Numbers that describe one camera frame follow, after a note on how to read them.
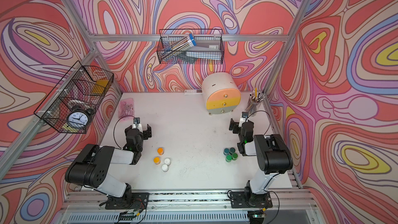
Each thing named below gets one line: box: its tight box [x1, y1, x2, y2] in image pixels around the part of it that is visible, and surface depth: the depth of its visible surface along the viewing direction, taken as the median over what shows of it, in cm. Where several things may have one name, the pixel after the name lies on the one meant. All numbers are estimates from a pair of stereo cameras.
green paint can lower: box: [225, 154, 233, 163], surface depth 87 cm
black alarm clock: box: [66, 105, 94, 129], surface depth 69 cm
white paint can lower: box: [161, 163, 169, 173], surface depth 84 cm
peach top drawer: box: [206, 88, 241, 103], surface depth 93 cm
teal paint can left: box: [223, 147, 230, 156], surface depth 90 cm
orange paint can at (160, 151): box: [157, 147, 165, 156], surface depth 90 cm
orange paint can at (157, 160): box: [153, 156, 161, 165], surface depth 86 cm
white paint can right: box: [163, 157, 172, 166], surface depth 85 cm
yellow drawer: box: [206, 96, 241, 110], surface depth 98 cm
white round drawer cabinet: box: [201, 72, 241, 115], surface depth 97 cm
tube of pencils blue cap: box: [158, 33, 197, 63], surface depth 82 cm
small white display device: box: [183, 89, 203, 95], surface depth 121 cm
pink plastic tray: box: [118, 98, 135, 121], surface depth 113 cm
